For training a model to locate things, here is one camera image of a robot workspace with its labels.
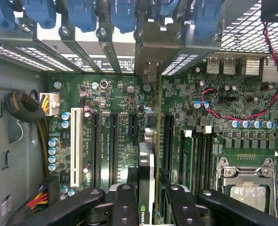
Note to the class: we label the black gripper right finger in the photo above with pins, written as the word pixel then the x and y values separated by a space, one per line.
pixel 179 207

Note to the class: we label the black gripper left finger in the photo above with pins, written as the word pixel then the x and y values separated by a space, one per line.
pixel 126 204

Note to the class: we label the green RAM stick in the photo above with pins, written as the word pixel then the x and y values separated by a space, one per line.
pixel 187 160

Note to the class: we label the metal CPU socket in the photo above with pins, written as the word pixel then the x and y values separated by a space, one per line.
pixel 221 169

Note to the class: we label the long black expansion slot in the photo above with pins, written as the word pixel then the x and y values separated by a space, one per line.
pixel 96 146
pixel 113 146
pixel 169 141

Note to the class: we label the silver CPU chip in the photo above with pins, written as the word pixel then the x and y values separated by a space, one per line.
pixel 247 197

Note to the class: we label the short black expansion slot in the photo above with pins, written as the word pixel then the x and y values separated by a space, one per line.
pixel 133 124

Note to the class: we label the white expansion slot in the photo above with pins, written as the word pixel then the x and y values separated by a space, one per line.
pixel 76 141

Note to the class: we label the green motherboard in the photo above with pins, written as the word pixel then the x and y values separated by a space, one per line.
pixel 120 99

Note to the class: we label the white power connector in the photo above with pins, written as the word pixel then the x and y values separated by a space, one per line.
pixel 50 103

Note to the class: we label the black open PC case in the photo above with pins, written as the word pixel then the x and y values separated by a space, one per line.
pixel 11 141

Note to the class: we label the blue slot retention clip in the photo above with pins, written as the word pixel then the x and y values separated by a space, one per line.
pixel 82 16
pixel 207 18
pixel 122 16
pixel 40 14
pixel 167 7
pixel 1 14

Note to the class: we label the black fan housing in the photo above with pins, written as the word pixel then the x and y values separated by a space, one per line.
pixel 275 9

